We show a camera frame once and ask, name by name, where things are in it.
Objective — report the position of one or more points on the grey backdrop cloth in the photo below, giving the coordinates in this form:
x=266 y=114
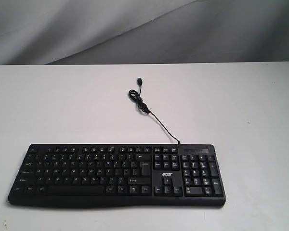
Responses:
x=143 y=31

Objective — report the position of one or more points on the black acer keyboard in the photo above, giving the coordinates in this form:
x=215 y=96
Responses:
x=111 y=175

